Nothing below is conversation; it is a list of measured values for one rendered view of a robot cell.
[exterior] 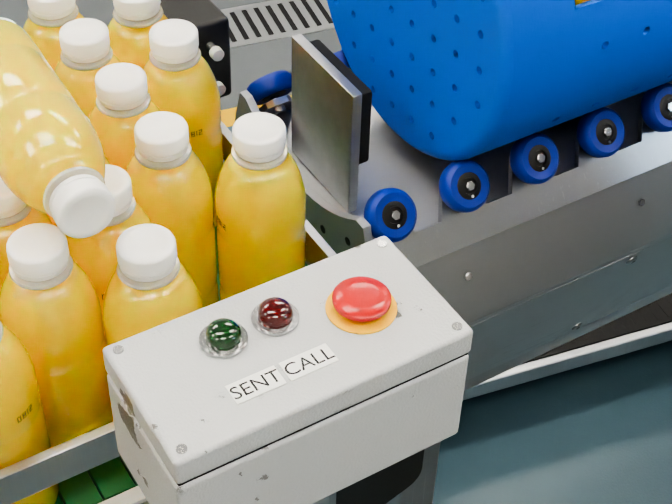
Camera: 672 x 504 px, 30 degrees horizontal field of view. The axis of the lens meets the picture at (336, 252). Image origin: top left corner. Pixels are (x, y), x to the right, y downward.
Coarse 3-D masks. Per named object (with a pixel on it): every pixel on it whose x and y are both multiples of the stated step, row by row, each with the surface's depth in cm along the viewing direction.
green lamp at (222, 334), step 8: (216, 320) 74; (224, 320) 74; (232, 320) 74; (208, 328) 74; (216, 328) 73; (224, 328) 73; (232, 328) 74; (240, 328) 74; (208, 336) 73; (216, 336) 73; (224, 336) 73; (232, 336) 73; (240, 336) 74; (208, 344) 74; (216, 344) 73; (224, 344) 73; (232, 344) 73
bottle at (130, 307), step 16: (176, 272) 82; (112, 288) 83; (128, 288) 82; (144, 288) 81; (160, 288) 82; (176, 288) 83; (192, 288) 84; (112, 304) 83; (128, 304) 82; (144, 304) 82; (160, 304) 82; (176, 304) 83; (192, 304) 84; (112, 320) 83; (128, 320) 82; (144, 320) 82; (160, 320) 82; (112, 336) 84; (128, 336) 83
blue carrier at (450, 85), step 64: (384, 0) 106; (448, 0) 97; (512, 0) 92; (640, 0) 98; (384, 64) 110; (448, 64) 101; (512, 64) 94; (576, 64) 98; (640, 64) 103; (448, 128) 104; (512, 128) 100
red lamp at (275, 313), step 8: (264, 304) 75; (272, 304) 75; (280, 304) 75; (288, 304) 75; (264, 312) 75; (272, 312) 75; (280, 312) 75; (288, 312) 75; (264, 320) 75; (272, 320) 74; (280, 320) 74; (288, 320) 75; (272, 328) 75; (280, 328) 75
